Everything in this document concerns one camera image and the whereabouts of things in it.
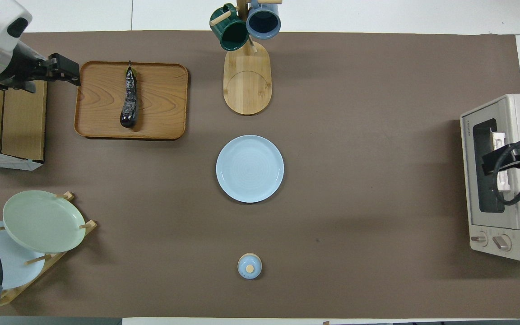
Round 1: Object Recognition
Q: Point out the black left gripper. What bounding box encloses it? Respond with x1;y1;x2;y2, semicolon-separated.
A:
0;43;81;93

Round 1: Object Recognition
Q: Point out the glass oven door white handle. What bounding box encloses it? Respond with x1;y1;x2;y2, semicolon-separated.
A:
461;97;520;231

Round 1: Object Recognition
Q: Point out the dark purple eggplant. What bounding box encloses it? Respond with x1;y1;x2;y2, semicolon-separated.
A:
120;61;139;128

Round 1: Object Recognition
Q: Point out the light blue ceramic plate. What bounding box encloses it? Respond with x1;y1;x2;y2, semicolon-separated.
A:
216;135;285;204
0;221;46;291

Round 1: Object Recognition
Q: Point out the rectangular wooden tray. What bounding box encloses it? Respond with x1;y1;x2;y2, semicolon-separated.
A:
74;61;189;140

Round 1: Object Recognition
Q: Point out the brown table mat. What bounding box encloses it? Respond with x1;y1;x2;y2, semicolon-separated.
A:
0;31;520;319

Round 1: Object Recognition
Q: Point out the pale green ceramic plate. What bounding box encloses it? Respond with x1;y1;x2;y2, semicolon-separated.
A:
2;190;86;254

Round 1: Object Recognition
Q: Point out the wooden plate rack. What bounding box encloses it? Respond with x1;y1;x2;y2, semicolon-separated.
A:
0;191;98;309

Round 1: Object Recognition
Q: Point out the dark green mug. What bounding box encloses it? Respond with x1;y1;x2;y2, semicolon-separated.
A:
209;4;250;51

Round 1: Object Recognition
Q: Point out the wooden mug tree stand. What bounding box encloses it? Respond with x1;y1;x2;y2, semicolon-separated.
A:
210;0;283;116

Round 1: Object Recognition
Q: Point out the blue mug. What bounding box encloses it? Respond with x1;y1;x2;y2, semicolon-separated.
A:
246;0;282;40

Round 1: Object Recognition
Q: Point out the small blue lidded jar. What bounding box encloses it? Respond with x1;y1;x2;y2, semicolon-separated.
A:
237;253;263;280

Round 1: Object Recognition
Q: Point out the wire and wood shelf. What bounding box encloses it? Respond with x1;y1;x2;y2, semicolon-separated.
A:
0;77;47;171

